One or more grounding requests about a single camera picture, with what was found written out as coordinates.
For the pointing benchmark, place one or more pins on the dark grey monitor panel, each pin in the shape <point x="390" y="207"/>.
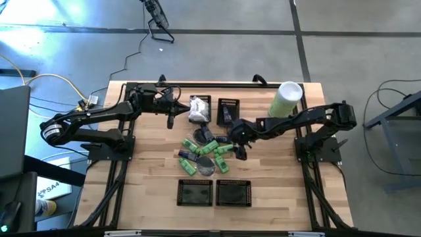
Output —
<point x="13" y="131"/>

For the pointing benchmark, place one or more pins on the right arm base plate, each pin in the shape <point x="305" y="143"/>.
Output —
<point x="332" y="157"/>

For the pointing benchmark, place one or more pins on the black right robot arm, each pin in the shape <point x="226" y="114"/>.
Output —
<point x="296" y="120"/>

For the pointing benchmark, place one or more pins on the black floor bar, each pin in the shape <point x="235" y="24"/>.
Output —
<point x="16" y="73"/>

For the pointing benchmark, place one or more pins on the yellow power plug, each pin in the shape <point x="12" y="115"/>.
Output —
<point x="79" y="110"/>

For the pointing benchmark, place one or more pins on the black computer mouse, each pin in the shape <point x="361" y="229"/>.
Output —
<point x="10" y="215"/>

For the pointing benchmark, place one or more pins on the black desk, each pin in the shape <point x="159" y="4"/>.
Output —
<point x="52" y="171"/>

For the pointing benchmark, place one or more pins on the green wipes canister white lid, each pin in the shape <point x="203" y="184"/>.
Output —
<point x="286" y="98"/>

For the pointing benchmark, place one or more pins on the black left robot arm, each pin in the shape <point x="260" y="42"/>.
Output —
<point x="92" y="113"/>

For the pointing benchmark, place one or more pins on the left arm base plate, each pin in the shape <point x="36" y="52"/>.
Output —
<point x="98" y="155"/>

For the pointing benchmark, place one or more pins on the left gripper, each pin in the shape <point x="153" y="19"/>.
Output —
<point x="167" y="105"/>

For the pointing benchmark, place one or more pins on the blue-grey metal table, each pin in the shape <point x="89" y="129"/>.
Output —
<point x="394" y="108"/>

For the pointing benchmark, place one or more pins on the white cardboard box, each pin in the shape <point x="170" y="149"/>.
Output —
<point x="52" y="187"/>

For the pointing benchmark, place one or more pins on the black floor fan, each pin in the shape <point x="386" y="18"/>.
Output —
<point x="158" y="14"/>

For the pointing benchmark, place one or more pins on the silver bracket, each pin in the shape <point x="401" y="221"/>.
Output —
<point x="121" y="233"/>
<point x="306" y="234"/>

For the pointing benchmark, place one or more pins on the yellow and white can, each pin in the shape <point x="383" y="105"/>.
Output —
<point x="47" y="208"/>

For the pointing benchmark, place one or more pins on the white power adapter box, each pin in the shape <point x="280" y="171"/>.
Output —
<point x="93" y="99"/>

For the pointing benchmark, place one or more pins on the small green bottle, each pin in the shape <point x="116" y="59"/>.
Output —
<point x="225" y="149"/>
<point x="208" y="147"/>
<point x="190" y="145"/>
<point x="188" y="167"/>
<point x="222" y="164"/>

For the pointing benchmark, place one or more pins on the dark blue travel tube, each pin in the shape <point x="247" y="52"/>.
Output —
<point x="223" y="139"/>
<point x="227" y="115"/>
<point x="207" y="133"/>
<point x="188" y="155"/>

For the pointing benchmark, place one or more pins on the black slotted plastic basket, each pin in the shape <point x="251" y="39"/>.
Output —
<point x="210" y="110"/>
<point x="235" y="112"/>
<point x="194" y="194"/>
<point x="233" y="194"/>

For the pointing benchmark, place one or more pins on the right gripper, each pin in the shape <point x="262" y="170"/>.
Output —
<point x="241" y="131"/>

